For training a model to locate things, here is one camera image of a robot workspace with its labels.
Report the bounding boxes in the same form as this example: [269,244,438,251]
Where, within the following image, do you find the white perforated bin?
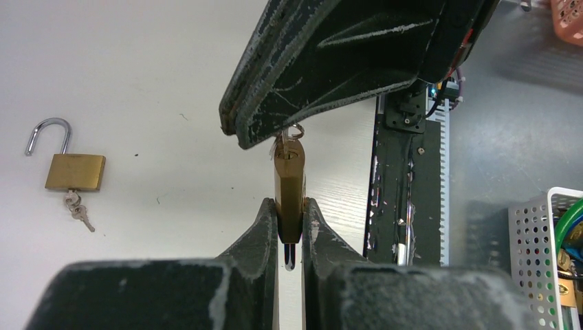
[507,187,582,329]

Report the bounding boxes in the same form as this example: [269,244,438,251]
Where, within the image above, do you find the silver key bunch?
[63,190,96,232]

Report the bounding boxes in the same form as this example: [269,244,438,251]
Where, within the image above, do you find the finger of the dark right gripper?
[219,1,296,135]
[236,1,443,149]

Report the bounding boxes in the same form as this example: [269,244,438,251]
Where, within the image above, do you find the large brass padlock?
[24,118,107,191]

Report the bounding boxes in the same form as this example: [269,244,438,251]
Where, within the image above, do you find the pink perforated basket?
[549,0,582,47]

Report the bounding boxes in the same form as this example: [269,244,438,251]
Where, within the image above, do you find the aluminium front frame rail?
[429,99,451,267]

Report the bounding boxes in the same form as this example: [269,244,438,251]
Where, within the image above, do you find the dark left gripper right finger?
[302,198,537,329]

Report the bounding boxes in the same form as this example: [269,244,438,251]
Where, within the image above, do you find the small keys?
[269,123,305,160]

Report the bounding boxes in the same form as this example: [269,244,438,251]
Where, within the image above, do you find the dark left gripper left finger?
[27,198,279,329]

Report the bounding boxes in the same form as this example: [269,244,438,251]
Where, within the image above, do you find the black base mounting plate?
[363,91,441,266]

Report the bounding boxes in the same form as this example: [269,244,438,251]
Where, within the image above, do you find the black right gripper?
[417,0,499,83]

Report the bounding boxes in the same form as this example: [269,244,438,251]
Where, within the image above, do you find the small brass padlock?
[274,137,305,271]

